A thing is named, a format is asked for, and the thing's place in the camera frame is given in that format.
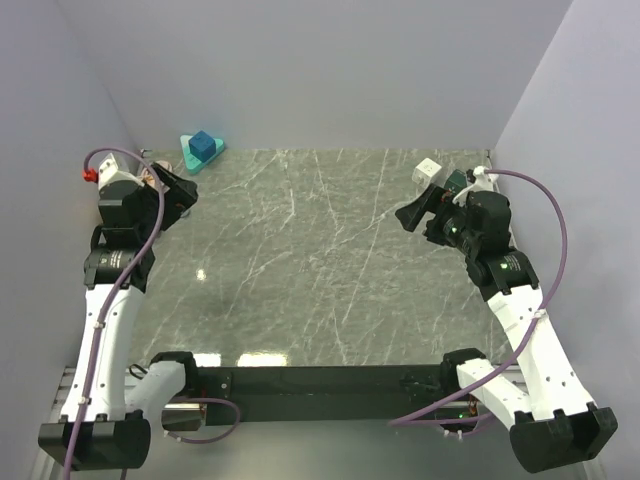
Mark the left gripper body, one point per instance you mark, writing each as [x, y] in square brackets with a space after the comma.
[177, 199]

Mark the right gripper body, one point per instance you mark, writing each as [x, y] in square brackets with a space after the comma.
[448, 225]

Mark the teal triangular power strip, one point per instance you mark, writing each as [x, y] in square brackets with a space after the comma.
[192, 164]

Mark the blue cube plug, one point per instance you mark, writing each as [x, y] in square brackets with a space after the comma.
[202, 145]

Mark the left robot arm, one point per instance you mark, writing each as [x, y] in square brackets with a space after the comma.
[103, 425]

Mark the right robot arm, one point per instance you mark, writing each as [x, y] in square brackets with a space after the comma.
[554, 421]

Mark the dark green cube plug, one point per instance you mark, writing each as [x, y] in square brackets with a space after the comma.
[456, 182]

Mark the white cube plug left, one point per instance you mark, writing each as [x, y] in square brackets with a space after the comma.
[426, 173]

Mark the black base bar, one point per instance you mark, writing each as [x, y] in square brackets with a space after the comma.
[273, 394]

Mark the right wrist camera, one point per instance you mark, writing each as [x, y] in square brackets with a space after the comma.
[478, 179]

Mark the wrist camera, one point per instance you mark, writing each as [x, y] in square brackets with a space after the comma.
[110, 171]
[478, 179]

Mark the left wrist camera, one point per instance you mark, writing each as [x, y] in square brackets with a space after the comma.
[110, 171]

